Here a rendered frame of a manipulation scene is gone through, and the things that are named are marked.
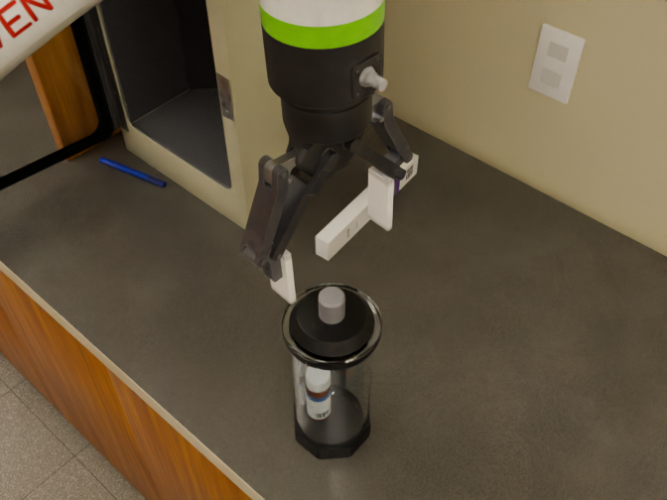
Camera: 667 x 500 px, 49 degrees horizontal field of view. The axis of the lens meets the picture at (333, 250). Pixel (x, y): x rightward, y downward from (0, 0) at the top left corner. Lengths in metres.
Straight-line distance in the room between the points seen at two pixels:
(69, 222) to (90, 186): 0.09
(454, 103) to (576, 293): 0.42
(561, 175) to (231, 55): 0.61
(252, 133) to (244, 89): 0.08
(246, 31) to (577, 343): 0.63
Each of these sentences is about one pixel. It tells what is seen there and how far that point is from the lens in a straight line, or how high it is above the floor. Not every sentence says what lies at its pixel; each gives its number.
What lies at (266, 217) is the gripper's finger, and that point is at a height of 1.36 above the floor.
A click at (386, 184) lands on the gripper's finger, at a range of 0.72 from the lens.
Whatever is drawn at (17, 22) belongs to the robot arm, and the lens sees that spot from 0.55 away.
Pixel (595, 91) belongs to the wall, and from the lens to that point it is 1.20.
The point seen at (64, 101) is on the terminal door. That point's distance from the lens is 1.26.
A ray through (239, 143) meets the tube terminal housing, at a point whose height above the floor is 1.13.
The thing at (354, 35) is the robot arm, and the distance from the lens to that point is 0.53.
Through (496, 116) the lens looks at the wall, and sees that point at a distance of 1.31.
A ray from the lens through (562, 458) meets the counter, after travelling 1.00.
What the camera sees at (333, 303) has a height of 1.21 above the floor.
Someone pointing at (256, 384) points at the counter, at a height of 0.94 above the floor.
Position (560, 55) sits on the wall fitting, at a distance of 1.19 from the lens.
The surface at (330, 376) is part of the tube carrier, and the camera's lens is 0.79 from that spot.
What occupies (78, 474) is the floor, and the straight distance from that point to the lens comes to 2.09.
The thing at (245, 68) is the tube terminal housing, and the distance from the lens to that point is 1.01.
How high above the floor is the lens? 1.80
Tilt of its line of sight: 48 degrees down
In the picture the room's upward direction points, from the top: straight up
